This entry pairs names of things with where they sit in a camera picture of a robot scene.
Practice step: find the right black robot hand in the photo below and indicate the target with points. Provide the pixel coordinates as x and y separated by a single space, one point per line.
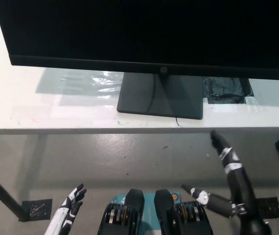
238 188

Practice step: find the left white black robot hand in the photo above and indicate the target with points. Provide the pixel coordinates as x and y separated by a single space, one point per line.
64 215

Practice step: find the black HP computer monitor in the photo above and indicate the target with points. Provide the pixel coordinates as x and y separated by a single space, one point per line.
129 29

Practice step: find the clear crinkled plastic film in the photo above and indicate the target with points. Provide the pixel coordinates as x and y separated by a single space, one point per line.
102 83

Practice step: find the black teal robot torso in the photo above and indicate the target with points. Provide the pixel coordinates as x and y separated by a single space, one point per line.
161 215

